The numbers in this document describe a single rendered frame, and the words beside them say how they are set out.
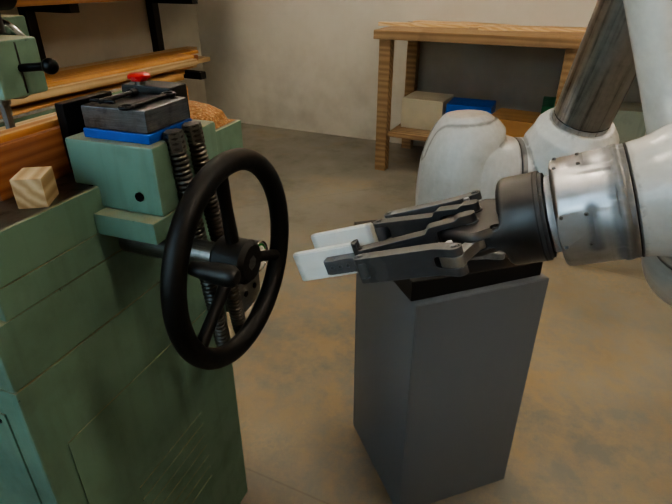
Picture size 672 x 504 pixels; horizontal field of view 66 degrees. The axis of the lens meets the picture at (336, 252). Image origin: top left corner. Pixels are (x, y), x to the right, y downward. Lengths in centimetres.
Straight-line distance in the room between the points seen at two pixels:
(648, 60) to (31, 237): 68
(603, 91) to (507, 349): 54
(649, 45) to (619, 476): 121
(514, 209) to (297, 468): 115
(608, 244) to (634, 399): 146
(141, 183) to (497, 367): 83
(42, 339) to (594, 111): 90
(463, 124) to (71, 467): 83
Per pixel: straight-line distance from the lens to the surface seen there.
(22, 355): 72
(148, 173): 68
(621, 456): 168
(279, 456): 151
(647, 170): 42
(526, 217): 43
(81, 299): 76
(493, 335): 113
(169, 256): 58
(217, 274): 56
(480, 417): 128
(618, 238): 43
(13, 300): 69
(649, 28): 63
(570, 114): 102
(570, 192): 42
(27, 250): 68
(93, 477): 89
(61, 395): 78
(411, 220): 50
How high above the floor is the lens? 114
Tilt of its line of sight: 28 degrees down
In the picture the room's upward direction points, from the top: straight up
